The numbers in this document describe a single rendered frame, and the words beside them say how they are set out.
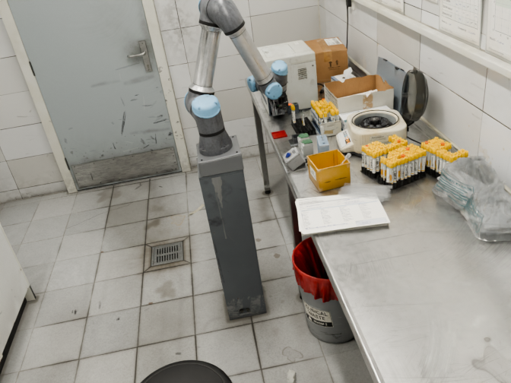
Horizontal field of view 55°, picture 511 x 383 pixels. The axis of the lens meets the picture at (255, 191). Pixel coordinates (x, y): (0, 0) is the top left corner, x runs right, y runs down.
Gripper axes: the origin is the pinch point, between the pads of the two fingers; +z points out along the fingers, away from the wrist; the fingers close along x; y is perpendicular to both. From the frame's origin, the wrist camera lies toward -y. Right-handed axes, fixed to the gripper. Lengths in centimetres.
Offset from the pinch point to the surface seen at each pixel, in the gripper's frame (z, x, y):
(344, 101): -18.7, 28.3, 16.2
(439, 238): -56, 30, 106
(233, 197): -8, -32, 51
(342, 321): 26, 7, 106
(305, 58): -16.7, 17.6, -16.4
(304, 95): -0.1, 15.6, -6.7
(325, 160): -34, 7, 56
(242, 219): 3, -30, 57
